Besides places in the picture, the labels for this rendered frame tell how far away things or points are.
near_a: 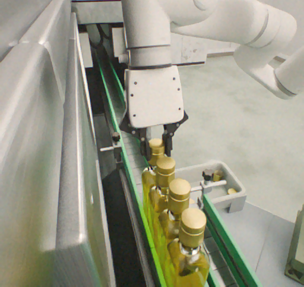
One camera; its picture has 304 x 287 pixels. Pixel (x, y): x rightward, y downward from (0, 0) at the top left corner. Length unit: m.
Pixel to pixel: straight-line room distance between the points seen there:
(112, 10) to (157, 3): 0.86
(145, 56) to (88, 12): 0.87
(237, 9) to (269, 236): 0.66
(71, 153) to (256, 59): 0.52
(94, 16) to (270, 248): 1.15
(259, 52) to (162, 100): 0.30
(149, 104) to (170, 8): 0.15
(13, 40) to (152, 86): 0.25
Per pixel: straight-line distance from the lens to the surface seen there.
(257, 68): 0.64
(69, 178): 0.16
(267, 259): 0.83
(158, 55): 0.38
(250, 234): 0.86
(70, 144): 0.20
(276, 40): 0.59
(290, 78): 0.65
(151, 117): 0.40
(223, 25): 0.54
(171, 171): 0.40
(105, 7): 1.24
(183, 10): 0.41
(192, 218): 0.33
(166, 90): 0.40
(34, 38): 0.19
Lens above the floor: 1.43
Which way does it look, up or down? 35 degrees down
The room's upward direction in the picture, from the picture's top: straight up
